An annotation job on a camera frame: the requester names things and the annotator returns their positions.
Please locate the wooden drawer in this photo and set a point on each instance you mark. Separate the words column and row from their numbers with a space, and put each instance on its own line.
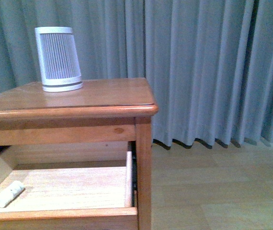
column 68, row 191

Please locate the wooden nightstand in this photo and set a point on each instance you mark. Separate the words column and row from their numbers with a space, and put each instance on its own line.
column 103, row 116

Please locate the white ribbed air purifier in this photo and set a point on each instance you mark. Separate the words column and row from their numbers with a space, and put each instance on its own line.
column 58, row 59

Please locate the grey pleated curtain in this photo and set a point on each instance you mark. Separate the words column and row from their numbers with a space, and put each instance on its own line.
column 209, row 62

